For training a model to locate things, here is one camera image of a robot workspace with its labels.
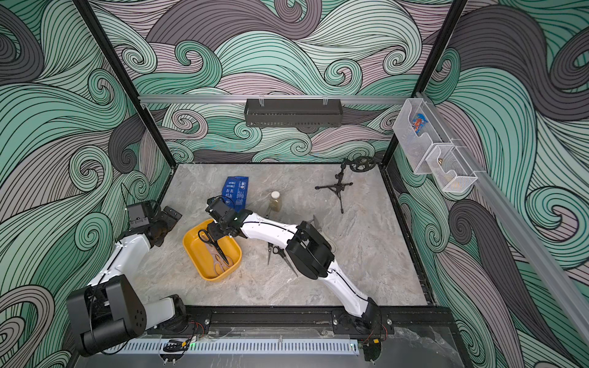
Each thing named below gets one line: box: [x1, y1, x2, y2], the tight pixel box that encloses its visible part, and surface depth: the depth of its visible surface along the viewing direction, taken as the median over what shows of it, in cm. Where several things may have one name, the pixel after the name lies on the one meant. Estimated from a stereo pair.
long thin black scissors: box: [272, 246, 299, 278], surface depth 91 cm
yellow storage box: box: [182, 219, 243, 282], surface depth 89 cm
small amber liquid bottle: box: [269, 190, 282, 213], surface depth 99 cm
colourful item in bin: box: [411, 112, 429, 134], surface depth 86 cm
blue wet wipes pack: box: [221, 176, 250, 214], surface depth 109 cm
